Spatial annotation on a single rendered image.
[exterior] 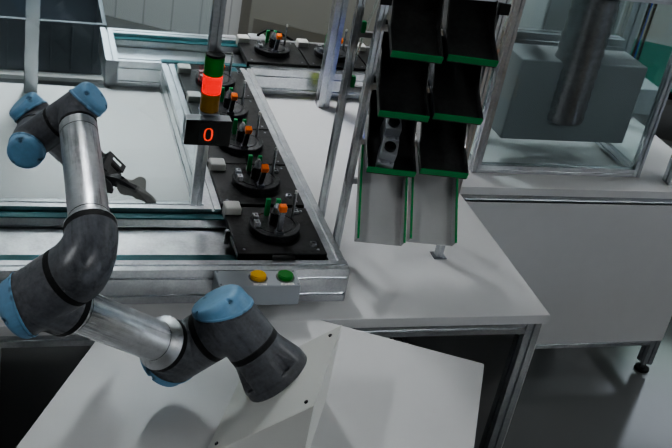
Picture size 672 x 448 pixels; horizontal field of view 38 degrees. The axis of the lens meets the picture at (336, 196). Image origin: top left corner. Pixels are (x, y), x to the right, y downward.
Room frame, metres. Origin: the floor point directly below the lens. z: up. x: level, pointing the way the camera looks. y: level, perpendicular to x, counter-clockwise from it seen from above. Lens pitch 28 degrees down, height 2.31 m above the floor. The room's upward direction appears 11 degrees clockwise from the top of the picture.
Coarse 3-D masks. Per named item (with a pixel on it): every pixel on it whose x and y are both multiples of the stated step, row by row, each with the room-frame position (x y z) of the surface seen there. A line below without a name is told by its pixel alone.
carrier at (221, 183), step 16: (256, 160) 2.52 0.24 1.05; (224, 176) 2.53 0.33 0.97; (240, 176) 2.48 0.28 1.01; (256, 176) 2.51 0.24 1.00; (272, 176) 2.55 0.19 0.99; (288, 176) 2.61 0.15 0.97; (224, 192) 2.43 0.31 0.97; (240, 192) 2.45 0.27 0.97; (256, 192) 2.45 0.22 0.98; (272, 192) 2.48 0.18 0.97; (288, 192) 2.51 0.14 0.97
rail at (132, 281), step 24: (0, 264) 1.89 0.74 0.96; (24, 264) 1.91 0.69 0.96; (120, 264) 1.99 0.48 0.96; (144, 264) 2.01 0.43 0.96; (168, 264) 2.03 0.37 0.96; (192, 264) 2.05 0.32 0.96; (216, 264) 2.07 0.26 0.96; (240, 264) 2.10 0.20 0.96; (264, 264) 2.12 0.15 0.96; (288, 264) 2.14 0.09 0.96; (312, 264) 2.16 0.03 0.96; (336, 264) 2.19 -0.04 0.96; (120, 288) 1.97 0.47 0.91; (144, 288) 1.99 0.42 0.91; (168, 288) 2.01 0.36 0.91; (192, 288) 2.03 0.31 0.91; (312, 288) 2.14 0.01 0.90; (336, 288) 2.16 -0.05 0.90
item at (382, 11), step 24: (360, 0) 2.54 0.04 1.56; (480, 0) 2.47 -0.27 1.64; (504, 0) 2.49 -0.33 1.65; (360, 24) 2.54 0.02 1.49; (384, 24) 2.38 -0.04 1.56; (360, 96) 2.39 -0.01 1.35; (480, 96) 2.49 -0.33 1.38; (336, 120) 2.54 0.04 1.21; (360, 120) 2.38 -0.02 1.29; (336, 144) 2.54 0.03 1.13; (360, 144) 2.38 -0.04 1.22; (336, 240) 2.38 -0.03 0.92
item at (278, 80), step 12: (228, 36) 3.73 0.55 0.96; (228, 48) 3.66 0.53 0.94; (228, 60) 3.59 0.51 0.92; (240, 60) 3.61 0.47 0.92; (252, 72) 3.40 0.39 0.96; (264, 72) 3.45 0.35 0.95; (276, 72) 3.47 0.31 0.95; (288, 72) 3.49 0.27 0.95; (300, 72) 3.50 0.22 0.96; (312, 72) 3.52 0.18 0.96; (336, 72) 3.57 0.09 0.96; (360, 72) 3.62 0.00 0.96; (264, 84) 3.46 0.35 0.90; (276, 84) 3.47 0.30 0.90; (288, 84) 3.49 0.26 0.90; (300, 84) 3.51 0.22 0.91; (312, 84) 3.52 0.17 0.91; (336, 84) 3.56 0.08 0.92; (360, 84) 3.59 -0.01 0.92; (312, 96) 3.53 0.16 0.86; (336, 96) 3.56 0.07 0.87; (348, 96) 3.58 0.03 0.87
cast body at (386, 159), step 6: (384, 144) 2.31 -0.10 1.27; (390, 144) 2.31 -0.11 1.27; (396, 144) 2.32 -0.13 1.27; (378, 150) 2.35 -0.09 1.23; (384, 150) 2.29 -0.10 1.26; (390, 150) 2.29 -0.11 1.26; (396, 150) 2.30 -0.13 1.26; (378, 156) 2.30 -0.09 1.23; (384, 156) 2.30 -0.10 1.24; (390, 156) 2.29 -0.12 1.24; (396, 156) 2.29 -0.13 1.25; (378, 162) 2.29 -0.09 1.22; (384, 162) 2.29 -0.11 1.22; (390, 162) 2.30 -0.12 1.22; (390, 168) 2.30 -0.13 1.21
